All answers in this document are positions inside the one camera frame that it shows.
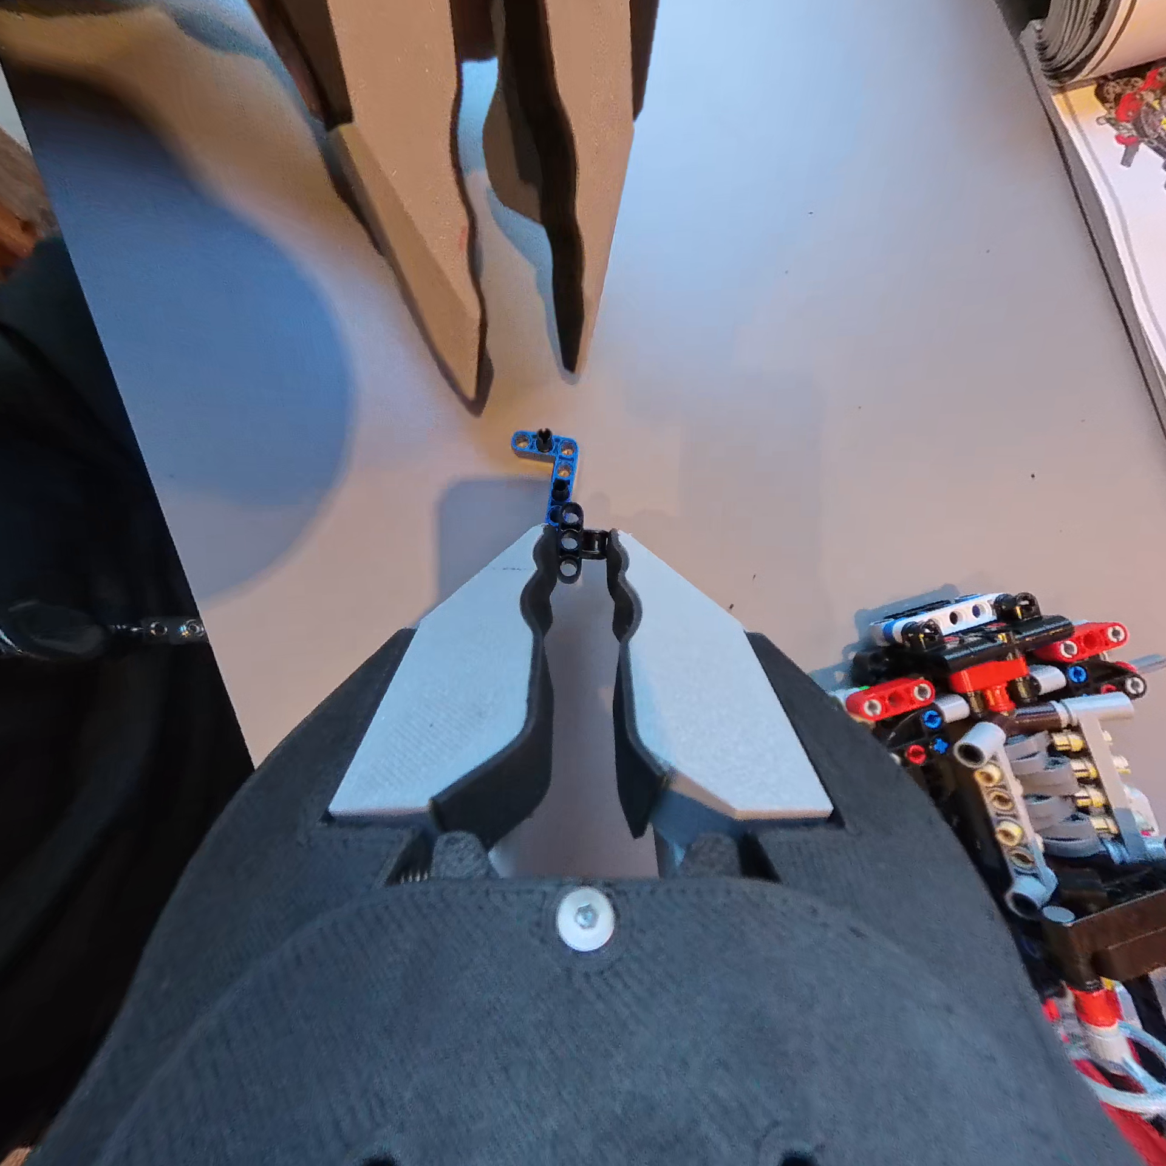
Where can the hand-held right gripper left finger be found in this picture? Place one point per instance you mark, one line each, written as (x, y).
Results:
(456, 719)

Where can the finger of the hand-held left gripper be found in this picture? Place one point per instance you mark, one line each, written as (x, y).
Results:
(401, 136)
(597, 136)

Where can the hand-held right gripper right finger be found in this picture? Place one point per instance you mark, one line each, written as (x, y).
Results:
(719, 728)

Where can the black angled connector piece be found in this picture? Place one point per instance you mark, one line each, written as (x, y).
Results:
(569, 547)

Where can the blue angled beam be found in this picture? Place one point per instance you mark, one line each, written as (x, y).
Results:
(560, 473)

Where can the brick car chassis model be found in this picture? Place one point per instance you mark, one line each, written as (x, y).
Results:
(1002, 728)

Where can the building instruction booklet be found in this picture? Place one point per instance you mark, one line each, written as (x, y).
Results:
(1120, 181)

